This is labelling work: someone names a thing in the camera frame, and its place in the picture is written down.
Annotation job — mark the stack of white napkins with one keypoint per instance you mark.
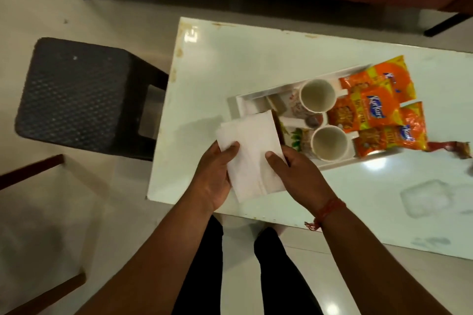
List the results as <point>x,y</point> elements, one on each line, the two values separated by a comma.
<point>251,148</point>

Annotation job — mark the wooden chair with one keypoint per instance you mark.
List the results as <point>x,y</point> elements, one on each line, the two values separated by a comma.
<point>33,169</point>

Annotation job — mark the person's left leg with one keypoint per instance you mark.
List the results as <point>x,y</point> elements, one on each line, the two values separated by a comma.
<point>201,270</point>

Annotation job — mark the floral mug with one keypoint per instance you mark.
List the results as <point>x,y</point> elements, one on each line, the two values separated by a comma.
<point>317,95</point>
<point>329,143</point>

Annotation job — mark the person's left forearm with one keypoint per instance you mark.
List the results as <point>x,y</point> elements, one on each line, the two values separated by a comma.
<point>155,263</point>

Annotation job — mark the black sofa leg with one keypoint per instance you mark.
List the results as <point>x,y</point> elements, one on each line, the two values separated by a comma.
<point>447,25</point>

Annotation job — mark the person's right forearm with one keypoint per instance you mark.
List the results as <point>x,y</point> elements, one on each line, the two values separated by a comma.
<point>369,263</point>

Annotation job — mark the person's right hand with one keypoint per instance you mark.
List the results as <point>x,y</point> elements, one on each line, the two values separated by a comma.
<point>305,178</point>

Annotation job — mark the person's right leg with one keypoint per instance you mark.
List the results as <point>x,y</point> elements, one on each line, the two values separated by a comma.
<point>284,274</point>

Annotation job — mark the person's left hand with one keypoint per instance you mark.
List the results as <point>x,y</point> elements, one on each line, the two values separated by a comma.
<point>212,178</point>

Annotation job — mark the red candy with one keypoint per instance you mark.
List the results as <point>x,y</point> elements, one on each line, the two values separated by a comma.
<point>441,146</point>

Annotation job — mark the clear plastic container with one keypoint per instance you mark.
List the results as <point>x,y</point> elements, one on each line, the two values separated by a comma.
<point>425,198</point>

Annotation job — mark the white floral tray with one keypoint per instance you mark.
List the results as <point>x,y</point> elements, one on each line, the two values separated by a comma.
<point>258,98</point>

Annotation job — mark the person's leg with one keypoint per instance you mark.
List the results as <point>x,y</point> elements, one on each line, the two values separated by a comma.
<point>284,274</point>
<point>201,270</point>

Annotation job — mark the black plastic stool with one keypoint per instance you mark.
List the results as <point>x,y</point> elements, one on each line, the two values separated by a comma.
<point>74,93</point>

